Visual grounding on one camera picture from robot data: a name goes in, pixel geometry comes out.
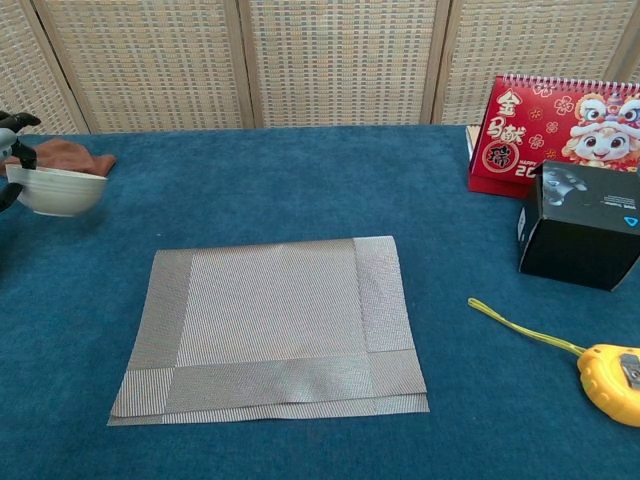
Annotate red desk calendar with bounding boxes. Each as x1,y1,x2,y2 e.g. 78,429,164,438
467,73,640,199

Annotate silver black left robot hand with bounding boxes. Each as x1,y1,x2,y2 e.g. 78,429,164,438
0,110,42,214

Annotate black product box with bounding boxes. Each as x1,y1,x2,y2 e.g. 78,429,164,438
516,159,640,293

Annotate brown cloth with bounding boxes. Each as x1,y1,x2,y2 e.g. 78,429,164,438
0,138,118,179

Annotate white bowl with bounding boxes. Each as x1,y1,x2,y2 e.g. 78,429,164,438
4,164,109,218

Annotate yellow tape measure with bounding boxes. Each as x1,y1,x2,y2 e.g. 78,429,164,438
467,297,640,428

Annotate bamboo folding screen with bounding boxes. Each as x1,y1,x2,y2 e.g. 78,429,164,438
0,0,640,139

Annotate grey woven placemat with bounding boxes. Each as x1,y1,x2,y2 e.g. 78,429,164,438
106,235,431,427

